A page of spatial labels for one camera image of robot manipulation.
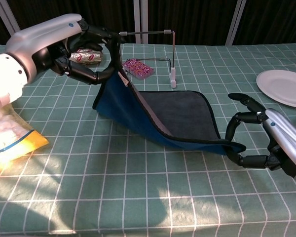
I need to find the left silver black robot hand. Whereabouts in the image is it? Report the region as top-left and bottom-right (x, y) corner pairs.
(4, 13), (127, 86)

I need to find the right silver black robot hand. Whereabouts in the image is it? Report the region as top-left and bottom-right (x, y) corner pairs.
(224, 93), (296, 179)

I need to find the dark grey mat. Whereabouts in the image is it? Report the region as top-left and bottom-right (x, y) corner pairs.
(92, 69), (247, 156)

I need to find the metal wire rack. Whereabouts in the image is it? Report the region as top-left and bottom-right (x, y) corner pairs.
(119, 29), (177, 89)

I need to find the white round plate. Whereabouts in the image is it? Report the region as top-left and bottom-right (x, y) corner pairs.
(256, 69), (296, 109)

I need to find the gold foil snack pack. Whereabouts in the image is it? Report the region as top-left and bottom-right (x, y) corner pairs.
(69, 48), (104, 66)

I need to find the yellow marshmallow bag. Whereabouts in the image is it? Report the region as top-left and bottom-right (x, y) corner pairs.
(0, 101), (50, 173)

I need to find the green checkered tablecloth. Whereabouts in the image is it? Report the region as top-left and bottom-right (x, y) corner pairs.
(0, 43), (296, 235)

